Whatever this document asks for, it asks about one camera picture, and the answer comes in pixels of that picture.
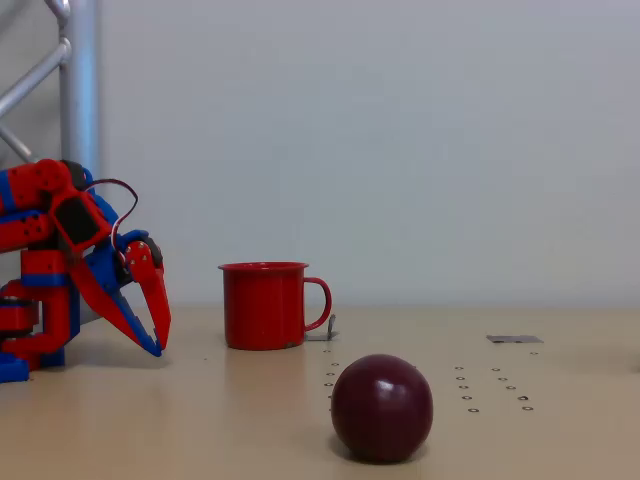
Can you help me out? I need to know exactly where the red black white servo cable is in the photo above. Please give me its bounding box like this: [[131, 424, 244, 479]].
[[83, 177, 140, 261]]

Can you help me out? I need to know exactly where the curled grey tape piece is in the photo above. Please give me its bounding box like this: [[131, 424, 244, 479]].
[[304, 313, 340, 342]]

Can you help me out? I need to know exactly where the dark red plum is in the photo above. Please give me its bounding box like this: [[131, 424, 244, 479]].
[[330, 353, 435, 464]]

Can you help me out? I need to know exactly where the red enamel mug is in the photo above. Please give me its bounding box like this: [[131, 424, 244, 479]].
[[217, 261, 333, 351]]

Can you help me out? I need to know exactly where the small grey flat plate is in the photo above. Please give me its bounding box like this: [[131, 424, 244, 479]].
[[485, 334, 545, 345]]

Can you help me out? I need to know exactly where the silver metal frame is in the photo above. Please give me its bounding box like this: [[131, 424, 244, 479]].
[[0, 0, 105, 327]]

